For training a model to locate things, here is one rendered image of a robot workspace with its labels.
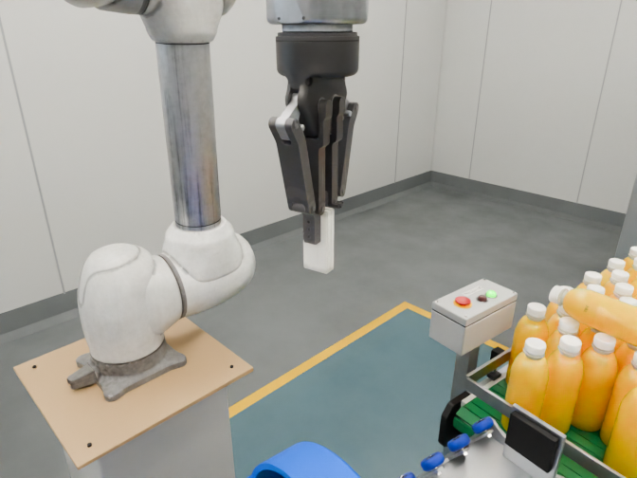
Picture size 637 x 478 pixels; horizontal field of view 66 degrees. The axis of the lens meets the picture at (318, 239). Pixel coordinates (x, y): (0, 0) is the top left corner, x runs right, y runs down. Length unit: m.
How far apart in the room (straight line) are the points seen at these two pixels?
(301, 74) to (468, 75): 5.21
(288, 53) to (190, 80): 0.56
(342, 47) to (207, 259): 0.72
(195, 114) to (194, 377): 0.55
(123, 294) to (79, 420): 0.25
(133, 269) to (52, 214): 2.33
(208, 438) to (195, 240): 0.46
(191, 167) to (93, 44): 2.33
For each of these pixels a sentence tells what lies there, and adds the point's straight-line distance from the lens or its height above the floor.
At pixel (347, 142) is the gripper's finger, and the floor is 1.59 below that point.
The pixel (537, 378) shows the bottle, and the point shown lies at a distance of 1.10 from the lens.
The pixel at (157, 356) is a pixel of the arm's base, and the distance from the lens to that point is 1.13.
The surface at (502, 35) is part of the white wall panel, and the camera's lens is 5.46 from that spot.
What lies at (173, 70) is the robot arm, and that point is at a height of 1.62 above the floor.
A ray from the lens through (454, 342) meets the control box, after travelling 1.20.
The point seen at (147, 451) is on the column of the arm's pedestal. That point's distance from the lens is 1.15.
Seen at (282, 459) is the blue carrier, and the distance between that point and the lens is 0.65.
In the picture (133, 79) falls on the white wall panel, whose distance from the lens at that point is 3.40.
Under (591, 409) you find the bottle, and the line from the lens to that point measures 1.22.
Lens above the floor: 1.69
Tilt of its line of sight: 23 degrees down
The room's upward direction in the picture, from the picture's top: straight up
